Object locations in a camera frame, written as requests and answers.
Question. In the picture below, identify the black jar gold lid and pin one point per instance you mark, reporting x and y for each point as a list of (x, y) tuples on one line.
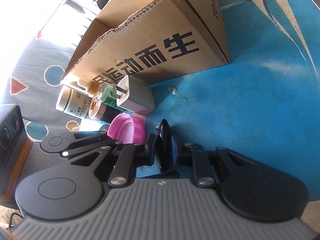
[(103, 109)]

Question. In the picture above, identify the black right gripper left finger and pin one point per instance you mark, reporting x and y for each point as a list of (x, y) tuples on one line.
[(76, 186)]

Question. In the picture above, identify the black car key fob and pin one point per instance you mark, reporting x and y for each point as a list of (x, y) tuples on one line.
[(163, 146)]

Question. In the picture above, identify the black speaker box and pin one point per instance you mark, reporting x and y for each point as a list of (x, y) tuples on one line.
[(15, 146)]

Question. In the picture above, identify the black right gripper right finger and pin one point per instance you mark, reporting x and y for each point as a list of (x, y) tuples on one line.
[(248, 187)]

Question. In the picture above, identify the white power adapter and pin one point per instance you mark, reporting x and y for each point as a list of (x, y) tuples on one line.
[(134, 96)]

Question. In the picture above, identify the brown cardboard box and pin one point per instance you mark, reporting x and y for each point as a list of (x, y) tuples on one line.
[(151, 40)]

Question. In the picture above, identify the pink plastic bowl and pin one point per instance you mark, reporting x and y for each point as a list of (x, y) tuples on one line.
[(127, 128)]

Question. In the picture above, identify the white supplement bottle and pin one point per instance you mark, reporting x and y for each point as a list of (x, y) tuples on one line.
[(74, 103)]

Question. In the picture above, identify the grey patterned bedsheet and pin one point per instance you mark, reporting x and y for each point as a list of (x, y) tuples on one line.
[(31, 78)]

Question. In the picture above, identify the green dropper bottle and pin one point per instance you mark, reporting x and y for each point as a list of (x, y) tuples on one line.
[(104, 94)]

